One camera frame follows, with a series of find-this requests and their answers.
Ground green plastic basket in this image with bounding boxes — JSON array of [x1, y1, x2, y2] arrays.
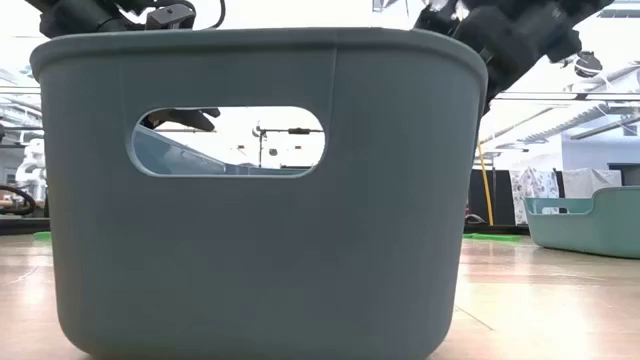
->
[[523, 185, 640, 260]]

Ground white cloth cover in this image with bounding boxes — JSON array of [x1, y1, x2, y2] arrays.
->
[[563, 167, 624, 199]]

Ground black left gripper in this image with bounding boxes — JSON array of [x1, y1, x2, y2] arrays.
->
[[23, 0, 222, 133]]

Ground blue plastic basket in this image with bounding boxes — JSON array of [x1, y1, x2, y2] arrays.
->
[[29, 27, 490, 360]]

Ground yellow floor cable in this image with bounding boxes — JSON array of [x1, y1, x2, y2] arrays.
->
[[476, 142, 496, 226]]

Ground black white ceiling device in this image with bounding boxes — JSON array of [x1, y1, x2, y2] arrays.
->
[[573, 49, 604, 79]]

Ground white patterned cloth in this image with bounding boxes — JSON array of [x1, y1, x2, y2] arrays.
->
[[509, 167, 561, 225]]

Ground black ring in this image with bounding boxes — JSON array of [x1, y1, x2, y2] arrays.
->
[[0, 183, 37, 217]]

